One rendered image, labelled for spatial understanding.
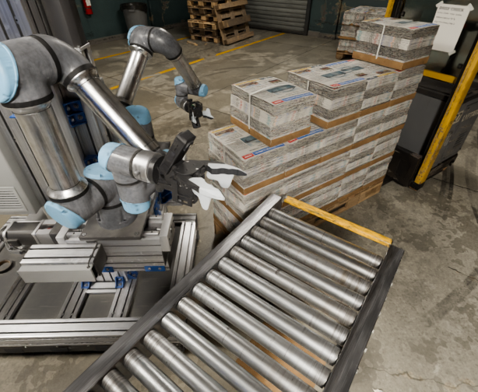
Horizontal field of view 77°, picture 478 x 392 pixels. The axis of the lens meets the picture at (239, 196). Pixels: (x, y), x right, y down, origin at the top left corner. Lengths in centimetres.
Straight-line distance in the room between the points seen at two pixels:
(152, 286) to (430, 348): 151
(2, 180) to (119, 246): 51
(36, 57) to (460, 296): 233
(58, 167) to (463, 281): 229
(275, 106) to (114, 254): 97
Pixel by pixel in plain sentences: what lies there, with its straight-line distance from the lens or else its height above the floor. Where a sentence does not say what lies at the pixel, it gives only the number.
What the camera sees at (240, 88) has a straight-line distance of 170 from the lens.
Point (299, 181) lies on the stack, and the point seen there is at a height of 53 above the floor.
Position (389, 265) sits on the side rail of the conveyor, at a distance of 115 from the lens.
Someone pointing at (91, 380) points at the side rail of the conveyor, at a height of 80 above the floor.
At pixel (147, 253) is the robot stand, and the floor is 68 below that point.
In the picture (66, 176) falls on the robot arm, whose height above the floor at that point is 111.
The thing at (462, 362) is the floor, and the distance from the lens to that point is 208.
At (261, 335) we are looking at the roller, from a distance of 91.
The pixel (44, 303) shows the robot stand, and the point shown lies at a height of 21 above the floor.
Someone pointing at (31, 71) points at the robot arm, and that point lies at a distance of 88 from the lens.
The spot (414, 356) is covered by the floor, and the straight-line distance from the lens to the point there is 197.
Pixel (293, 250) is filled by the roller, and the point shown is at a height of 79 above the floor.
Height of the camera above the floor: 161
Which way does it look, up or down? 39 degrees down
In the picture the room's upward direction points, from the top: straight up
